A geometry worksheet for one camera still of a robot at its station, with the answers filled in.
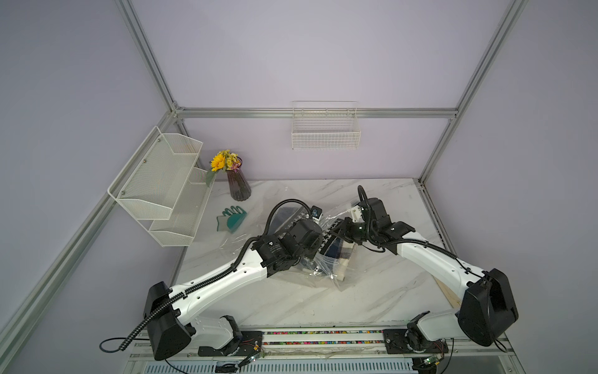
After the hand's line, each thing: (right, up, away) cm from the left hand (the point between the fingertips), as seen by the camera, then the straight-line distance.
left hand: (307, 237), depth 75 cm
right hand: (+9, 0, +6) cm, 11 cm away
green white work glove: (-34, +3, +26) cm, 43 cm away
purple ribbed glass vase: (-32, +19, +32) cm, 49 cm away
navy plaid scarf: (+6, -7, -2) cm, 10 cm away
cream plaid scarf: (+14, -8, +8) cm, 18 cm away
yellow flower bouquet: (-34, +28, +18) cm, 48 cm away
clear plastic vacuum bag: (+10, -9, -3) cm, 13 cm away
